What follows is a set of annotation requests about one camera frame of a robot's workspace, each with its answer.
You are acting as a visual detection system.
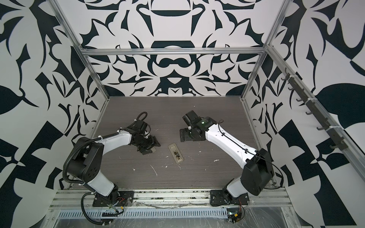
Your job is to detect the white remote control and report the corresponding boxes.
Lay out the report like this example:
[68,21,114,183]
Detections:
[168,143,184,164]

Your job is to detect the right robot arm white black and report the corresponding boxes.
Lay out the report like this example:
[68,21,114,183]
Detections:
[180,110,275,199]

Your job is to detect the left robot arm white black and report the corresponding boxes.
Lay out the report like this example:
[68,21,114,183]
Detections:
[62,120,161,204]

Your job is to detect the small green circuit board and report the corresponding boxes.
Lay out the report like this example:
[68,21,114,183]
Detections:
[227,207,245,223]

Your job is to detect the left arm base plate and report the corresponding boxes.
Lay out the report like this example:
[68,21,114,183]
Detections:
[92,191,135,207]

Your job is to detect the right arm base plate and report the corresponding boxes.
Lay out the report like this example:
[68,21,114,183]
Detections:
[210,190,250,207]

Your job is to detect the black corrugated cable conduit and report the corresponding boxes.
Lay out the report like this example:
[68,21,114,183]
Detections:
[62,136,117,226]

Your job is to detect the white slotted cable duct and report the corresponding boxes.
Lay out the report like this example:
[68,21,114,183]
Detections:
[56,207,229,219]

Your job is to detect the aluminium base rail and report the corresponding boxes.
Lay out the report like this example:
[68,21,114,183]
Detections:
[49,188,292,210]

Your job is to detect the aluminium frame back bar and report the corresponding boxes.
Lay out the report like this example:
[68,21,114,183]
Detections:
[81,47,264,56]

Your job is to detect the black wall hook rack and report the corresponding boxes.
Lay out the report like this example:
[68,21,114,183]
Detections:
[282,68,349,151]

